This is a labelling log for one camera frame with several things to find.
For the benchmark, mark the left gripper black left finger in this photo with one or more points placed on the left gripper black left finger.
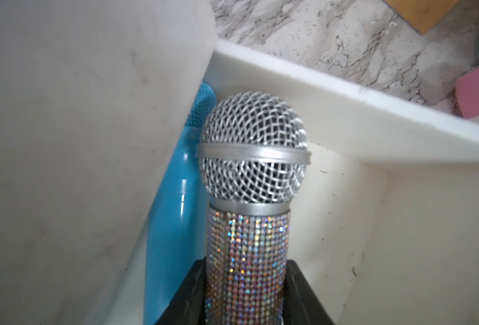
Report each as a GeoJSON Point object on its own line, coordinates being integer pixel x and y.
{"type": "Point", "coordinates": [187, 306]}

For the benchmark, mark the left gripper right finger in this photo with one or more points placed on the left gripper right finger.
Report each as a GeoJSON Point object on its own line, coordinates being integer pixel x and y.
{"type": "Point", "coordinates": [301, 305]}

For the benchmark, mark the blue toy microphone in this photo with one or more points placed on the blue toy microphone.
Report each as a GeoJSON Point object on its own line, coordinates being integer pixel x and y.
{"type": "Point", "coordinates": [177, 219]}

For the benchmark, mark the white drawer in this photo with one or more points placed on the white drawer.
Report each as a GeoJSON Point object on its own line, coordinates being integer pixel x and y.
{"type": "Point", "coordinates": [386, 225]}

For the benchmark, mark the rhinestone silver microphone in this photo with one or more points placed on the rhinestone silver microphone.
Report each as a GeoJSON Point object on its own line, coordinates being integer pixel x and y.
{"type": "Point", "coordinates": [253, 157]}

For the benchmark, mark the white plastic drawer cabinet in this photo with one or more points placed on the white plastic drawer cabinet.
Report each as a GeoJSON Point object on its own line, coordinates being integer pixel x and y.
{"type": "Point", "coordinates": [93, 99]}

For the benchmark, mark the wooden shelf stand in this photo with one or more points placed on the wooden shelf stand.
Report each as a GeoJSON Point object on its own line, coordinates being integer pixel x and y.
{"type": "Point", "coordinates": [422, 15]}

